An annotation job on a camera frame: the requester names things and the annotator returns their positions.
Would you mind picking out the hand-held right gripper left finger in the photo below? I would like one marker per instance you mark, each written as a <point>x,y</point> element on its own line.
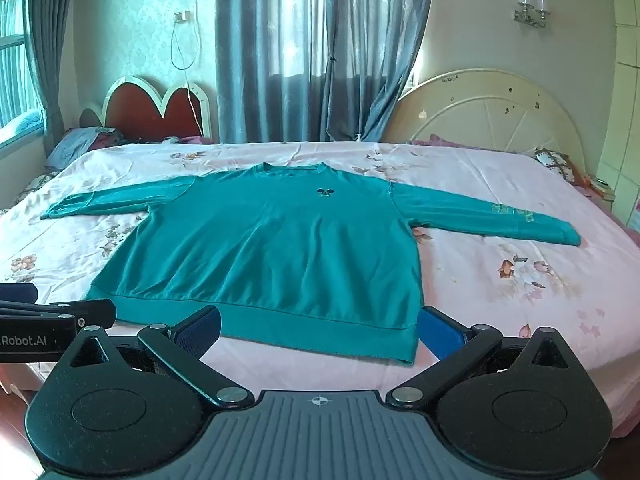
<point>200,330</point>

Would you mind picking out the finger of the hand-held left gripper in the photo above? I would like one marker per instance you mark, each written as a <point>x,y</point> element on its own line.
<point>50,307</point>
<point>17,291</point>

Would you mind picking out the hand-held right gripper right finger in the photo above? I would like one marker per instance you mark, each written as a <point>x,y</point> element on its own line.
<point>440,332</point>

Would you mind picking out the teal long-sleeve sweatshirt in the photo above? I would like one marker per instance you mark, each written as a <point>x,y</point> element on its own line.
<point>260,240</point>

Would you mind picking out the pile of clothes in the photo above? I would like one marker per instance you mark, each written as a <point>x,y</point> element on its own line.
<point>85,142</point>

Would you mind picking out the patterned quilt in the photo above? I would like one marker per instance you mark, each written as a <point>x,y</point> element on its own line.
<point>30,182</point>

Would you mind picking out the bed with pink floral sheet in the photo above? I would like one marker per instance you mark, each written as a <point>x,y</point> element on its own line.
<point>500,240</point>

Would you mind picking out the purple blanket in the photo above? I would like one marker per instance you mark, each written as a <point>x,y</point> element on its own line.
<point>440,141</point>

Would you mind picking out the plaid pillow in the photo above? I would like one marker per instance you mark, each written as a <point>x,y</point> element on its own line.
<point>555,162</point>

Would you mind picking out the cream nightstand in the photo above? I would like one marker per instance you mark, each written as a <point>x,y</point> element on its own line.
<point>600,190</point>

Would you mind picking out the red headboard with white trim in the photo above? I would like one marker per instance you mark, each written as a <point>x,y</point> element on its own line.
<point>135,110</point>

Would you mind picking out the cream round headboard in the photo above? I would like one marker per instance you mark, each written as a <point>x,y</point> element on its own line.
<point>480,115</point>

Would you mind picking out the window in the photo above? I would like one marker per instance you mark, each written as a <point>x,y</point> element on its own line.
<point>12,60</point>

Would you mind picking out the narrow grey-blue curtain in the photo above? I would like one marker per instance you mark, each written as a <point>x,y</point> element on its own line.
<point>47,35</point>

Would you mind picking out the white wardrobe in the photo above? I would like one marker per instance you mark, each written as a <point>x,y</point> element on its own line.
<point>625,110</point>

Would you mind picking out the wide grey-blue curtain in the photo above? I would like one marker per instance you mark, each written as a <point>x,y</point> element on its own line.
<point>300,35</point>

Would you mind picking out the wall lamp with two shades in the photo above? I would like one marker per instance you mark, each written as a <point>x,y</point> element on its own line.
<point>537,5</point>

